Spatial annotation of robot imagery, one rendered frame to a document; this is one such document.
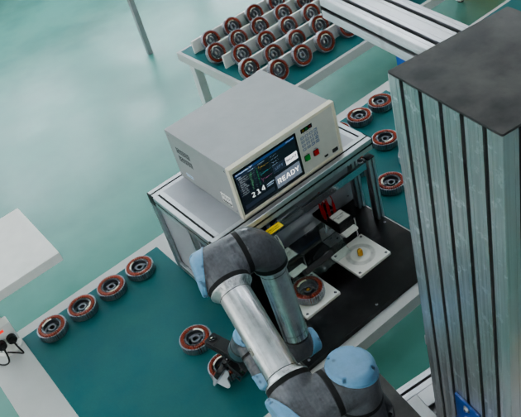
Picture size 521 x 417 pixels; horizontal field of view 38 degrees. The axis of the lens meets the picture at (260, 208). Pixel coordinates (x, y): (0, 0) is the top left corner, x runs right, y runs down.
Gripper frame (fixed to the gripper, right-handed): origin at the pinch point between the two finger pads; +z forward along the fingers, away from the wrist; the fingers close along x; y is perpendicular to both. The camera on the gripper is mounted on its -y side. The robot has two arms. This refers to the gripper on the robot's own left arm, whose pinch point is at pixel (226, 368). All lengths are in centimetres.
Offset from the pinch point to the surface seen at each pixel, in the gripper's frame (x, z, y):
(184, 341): 0.6, 7.3, -17.4
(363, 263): 58, -10, 13
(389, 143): 120, 4, -11
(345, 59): 178, 39, -62
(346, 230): 61, -14, 2
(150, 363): -11.0, 13.9, -22.0
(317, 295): 35.9, -10.6, 8.1
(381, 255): 64, -11, 16
